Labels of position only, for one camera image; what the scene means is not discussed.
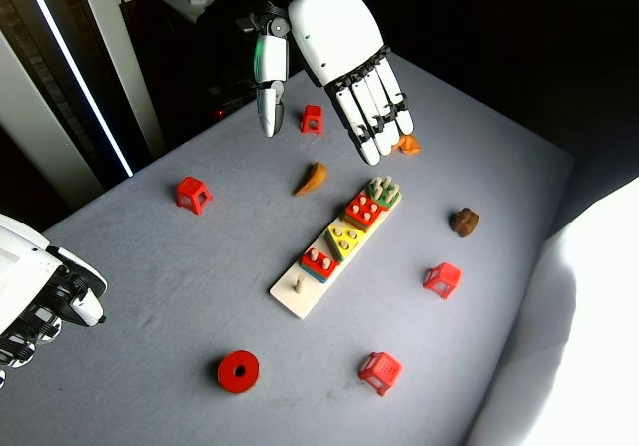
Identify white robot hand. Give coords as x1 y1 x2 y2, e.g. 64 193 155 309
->
235 0 416 167
0 213 109 390

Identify coloured round rings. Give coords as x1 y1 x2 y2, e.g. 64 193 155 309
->
216 349 262 395

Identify green pentagon block stack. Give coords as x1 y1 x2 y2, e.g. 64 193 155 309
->
366 175 403 211

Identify yellow triangle block stack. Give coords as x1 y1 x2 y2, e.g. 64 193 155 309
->
323 223 366 264

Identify red oblong block stack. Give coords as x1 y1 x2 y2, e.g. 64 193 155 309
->
299 246 342 284

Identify wooden peg sorting board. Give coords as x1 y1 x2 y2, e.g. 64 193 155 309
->
269 185 404 320

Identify small red toy stool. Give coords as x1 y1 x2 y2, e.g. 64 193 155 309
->
300 104 324 135
357 350 404 398
174 176 215 217
422 261 464 301

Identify white slanted panel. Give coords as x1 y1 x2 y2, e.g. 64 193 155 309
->
0 31 105 213

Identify small orange toy piece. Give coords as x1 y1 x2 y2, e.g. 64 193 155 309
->
391 134 422 157

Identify orange-brown curved toy horn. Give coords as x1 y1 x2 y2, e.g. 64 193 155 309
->
293 161 329 199

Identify grey table cloth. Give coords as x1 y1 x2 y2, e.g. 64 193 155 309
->
0 52 576 446

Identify bright led light strip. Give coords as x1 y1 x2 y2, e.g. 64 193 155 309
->
19 0 135 179

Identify small brown toy lump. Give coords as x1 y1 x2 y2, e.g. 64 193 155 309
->
448 207 481 239

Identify white backdrop sheet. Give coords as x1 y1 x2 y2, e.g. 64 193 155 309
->
466 176 639 446

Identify white upright post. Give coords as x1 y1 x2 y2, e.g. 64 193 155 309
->
73 0 167 159

